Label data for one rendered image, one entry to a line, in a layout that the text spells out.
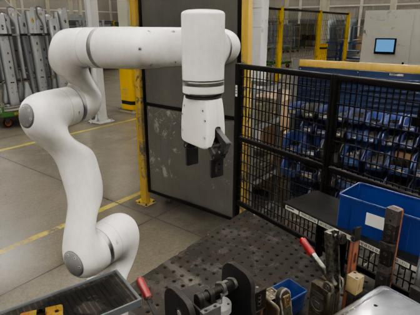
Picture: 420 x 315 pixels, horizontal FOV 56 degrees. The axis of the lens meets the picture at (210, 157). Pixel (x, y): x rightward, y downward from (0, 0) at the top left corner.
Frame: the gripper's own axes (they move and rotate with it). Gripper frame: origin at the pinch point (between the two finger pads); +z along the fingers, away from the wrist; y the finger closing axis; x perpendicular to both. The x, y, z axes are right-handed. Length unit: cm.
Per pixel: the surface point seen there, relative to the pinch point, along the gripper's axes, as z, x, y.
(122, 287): 28.7, -17.1, -8.6
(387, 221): 29, 64, 8
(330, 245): 26.5, 33.9, 10.1
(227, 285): 26.7, 1.4, 7.1
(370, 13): -50, 593, -355
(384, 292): 45, 52, 17
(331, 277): 36, 34, 11
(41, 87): 88, 141, -773
